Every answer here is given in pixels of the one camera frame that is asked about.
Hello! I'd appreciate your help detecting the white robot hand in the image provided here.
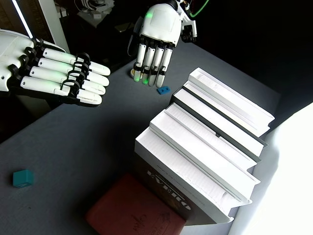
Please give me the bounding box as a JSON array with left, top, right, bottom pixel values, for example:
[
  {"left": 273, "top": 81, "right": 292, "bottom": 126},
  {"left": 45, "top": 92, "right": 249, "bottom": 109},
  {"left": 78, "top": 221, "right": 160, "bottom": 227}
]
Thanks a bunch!
[
  {"left": 127, "top": 4, "right": 183, "bottom": 88},
  {"left": 0, "top": 29, "right": 111, "bottom": 108}
]

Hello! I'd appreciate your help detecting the red leather book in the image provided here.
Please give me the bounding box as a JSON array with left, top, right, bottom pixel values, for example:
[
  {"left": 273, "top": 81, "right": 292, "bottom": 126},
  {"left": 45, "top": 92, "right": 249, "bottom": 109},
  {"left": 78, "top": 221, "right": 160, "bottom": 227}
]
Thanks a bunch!
[{"left": 84, "top": 172, "right": 187, "bottom": 235}]

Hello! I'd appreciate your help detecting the white light strip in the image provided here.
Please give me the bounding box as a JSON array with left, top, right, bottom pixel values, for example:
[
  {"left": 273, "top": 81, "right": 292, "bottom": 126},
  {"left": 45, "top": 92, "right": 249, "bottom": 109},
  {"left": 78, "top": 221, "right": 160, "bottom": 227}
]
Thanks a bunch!
[{"left": 11, "top": 0, "right": 34, "bottom": 40}]

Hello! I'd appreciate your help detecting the teal cube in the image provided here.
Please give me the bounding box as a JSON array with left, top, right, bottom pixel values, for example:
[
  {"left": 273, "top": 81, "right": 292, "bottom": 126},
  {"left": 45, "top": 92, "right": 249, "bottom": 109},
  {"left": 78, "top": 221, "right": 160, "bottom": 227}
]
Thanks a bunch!
[{"left": 12, "top": 168, "right": 35, "bottom": 188}]

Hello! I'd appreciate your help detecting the green cable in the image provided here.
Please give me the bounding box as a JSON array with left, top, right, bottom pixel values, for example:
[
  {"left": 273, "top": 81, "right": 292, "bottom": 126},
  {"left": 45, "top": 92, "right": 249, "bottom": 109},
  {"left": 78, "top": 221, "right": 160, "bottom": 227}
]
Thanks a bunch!
[{"left": 188, "top": 0, "right": 210, "bottom": 18}]

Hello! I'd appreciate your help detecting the white post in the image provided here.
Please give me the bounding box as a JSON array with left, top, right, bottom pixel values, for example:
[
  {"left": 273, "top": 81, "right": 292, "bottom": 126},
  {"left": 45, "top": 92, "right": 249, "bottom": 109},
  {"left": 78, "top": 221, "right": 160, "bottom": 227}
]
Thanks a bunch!
[{"left": 38, "top": 0, "right": 71, "bottom": 53}]

